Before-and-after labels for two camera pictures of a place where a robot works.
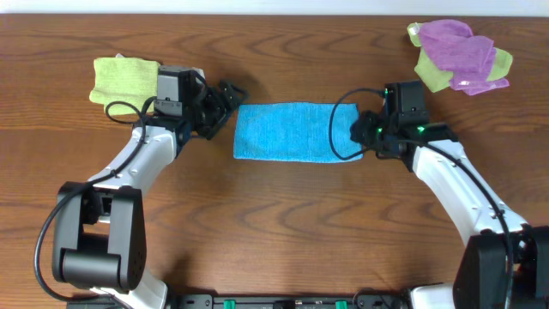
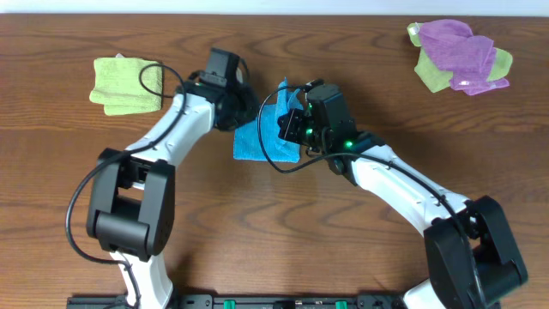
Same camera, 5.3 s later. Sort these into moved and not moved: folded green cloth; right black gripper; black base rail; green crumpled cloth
Moved: right black gripper
Not moved: folded green cloth; green crumpled cloth; black base rail
